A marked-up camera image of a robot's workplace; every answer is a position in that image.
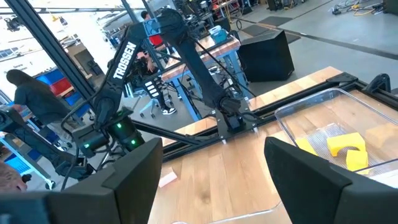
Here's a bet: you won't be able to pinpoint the wooden workbench blue legs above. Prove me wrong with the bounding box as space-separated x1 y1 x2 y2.
161 34 249 122

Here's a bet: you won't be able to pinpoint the red storage bin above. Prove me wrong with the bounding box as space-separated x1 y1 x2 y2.
49 77 74 96

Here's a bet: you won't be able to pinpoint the black floor mat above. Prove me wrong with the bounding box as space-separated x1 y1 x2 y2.
239 15 301 44

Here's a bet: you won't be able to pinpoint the yellow square block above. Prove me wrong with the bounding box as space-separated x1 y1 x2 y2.
345 149 369 172

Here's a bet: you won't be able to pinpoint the person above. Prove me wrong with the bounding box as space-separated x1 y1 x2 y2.
136 11 178 116
5 68 74 131
0 161 28 193

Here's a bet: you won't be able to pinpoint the black cabinet box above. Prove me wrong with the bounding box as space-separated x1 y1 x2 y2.
238 29 295 83

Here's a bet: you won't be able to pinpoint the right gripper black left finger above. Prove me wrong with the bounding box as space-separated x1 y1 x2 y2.
0 136 165 224

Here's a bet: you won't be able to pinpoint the teal container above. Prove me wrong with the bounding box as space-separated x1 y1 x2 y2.
208 25 229 44

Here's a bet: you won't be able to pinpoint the flat natural wooden block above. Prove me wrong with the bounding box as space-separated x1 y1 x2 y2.
157 170 178 189

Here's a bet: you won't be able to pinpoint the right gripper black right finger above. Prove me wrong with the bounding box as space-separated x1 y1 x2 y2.
263 136 398 224

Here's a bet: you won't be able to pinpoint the yellow arch block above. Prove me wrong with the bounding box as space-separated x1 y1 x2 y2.
326 132 367 158

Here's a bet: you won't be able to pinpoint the black frame handle bracket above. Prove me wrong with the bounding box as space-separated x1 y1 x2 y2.
362 73 392 94

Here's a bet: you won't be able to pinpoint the clear plastic bin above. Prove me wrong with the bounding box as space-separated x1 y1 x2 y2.
274 87 398 189

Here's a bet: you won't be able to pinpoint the blue storage bin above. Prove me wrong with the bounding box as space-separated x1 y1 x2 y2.
37 68 66 85

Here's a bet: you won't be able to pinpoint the long yellow block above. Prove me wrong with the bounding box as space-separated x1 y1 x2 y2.
294 138 320 157

